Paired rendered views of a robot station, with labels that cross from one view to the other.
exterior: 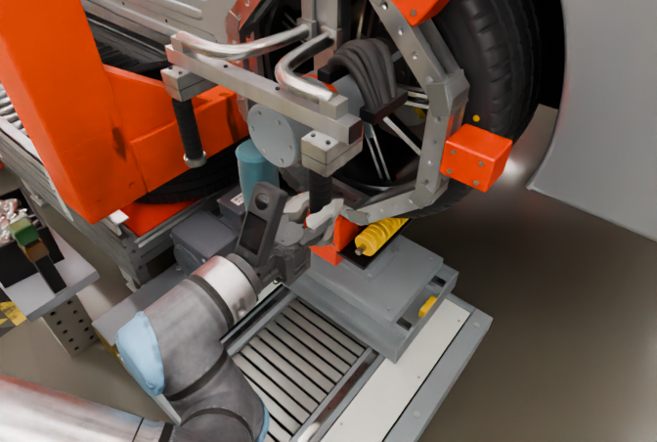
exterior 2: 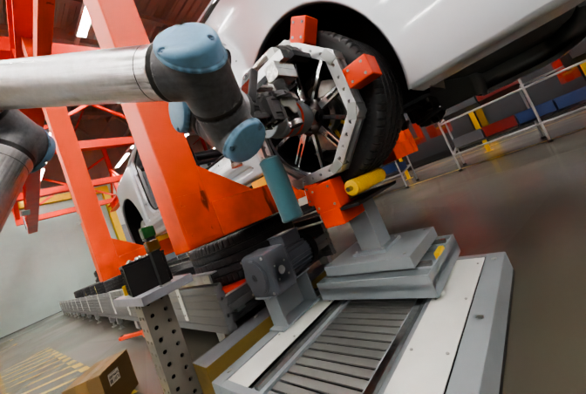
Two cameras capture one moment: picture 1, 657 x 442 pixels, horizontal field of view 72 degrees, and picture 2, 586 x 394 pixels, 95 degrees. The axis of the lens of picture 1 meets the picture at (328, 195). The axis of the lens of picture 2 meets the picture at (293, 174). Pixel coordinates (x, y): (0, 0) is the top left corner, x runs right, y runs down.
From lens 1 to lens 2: 0.80 m
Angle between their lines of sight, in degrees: 46
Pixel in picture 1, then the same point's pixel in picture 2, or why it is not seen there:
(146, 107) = (218, 185)
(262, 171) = (274, 164)
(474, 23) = (330, 36)
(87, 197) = (187, 227)
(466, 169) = (357, 71)
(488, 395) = (550, 301)
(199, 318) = not seen: hidden behind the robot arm
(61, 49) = (174, 149)
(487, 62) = (343, 42)
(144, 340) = not seen: hidden behind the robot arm
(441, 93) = (326, 51)
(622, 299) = not seen: outside the picture
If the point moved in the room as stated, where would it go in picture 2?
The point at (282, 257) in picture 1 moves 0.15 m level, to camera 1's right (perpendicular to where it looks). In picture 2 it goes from (263, 98) to (317, 75)
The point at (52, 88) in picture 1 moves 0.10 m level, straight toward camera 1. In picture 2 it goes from (170, 166) to (171, 158)
